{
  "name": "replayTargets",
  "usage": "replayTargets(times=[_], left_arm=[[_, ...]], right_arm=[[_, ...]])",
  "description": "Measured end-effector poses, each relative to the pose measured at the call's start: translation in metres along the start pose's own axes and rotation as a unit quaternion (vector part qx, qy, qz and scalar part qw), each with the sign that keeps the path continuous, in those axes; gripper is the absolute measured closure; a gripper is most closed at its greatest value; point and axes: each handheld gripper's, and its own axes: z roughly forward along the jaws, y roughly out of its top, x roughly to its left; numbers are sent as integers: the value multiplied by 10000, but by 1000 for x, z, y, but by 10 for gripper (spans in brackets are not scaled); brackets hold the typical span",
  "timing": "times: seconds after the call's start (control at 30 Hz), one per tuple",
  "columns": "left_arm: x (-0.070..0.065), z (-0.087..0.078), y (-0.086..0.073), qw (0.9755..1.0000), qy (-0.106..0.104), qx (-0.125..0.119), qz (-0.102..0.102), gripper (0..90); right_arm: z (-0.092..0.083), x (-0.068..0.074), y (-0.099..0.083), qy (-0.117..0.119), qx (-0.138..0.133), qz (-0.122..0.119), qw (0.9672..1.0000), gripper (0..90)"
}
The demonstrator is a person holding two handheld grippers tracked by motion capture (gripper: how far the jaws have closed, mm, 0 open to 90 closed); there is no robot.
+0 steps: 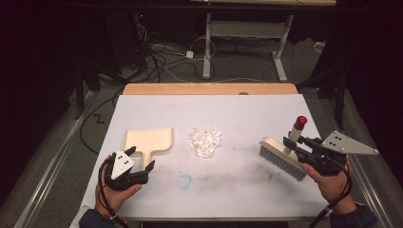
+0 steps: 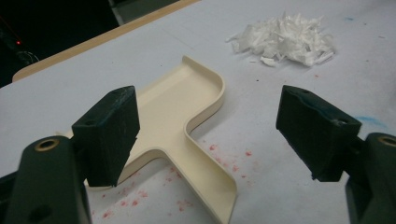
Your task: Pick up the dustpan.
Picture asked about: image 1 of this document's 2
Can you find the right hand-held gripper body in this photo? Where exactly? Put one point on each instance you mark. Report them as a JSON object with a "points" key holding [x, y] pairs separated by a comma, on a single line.
{"points": [[329, 155]]}

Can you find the cream dustpan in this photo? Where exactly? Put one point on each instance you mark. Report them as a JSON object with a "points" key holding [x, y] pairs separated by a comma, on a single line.
{"points": [[149, 141]]}

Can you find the white metal desk frame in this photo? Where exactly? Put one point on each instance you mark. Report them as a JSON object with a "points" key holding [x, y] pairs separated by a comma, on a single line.
{"points": [[207, 47]]}

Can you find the white table mat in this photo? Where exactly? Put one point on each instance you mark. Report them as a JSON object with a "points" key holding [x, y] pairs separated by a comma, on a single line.
{"points": [[206, 183]]}

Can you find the person's left hand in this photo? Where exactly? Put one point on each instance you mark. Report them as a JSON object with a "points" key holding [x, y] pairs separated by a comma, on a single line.
{"points": [[115, 196]]}

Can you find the pile of white paper scraps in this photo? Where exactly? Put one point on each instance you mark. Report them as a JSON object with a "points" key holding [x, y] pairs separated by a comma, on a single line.
{"points": [[206, 142]]}

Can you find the white power adapter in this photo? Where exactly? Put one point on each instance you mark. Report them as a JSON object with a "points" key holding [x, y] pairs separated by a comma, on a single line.
{"points": [[189, 54]]}

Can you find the metal floor rail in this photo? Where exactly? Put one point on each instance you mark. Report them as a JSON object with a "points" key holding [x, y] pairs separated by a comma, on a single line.
{"points": [[370, 190], [47, 177]]}

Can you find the wooden table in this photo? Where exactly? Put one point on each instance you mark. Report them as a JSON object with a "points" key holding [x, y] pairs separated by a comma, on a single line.
{"points": [[190, 89]]}

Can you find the black stand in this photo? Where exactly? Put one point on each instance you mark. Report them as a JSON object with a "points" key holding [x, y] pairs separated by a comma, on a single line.
{"points": [[84, 82]]}

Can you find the person's right hand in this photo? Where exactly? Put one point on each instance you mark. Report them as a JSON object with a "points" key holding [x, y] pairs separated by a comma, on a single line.
{"points": [[331, 190]]}

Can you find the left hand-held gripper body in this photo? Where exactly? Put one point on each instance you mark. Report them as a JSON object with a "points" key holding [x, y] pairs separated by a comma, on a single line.
{"points": [[122, 166]]}

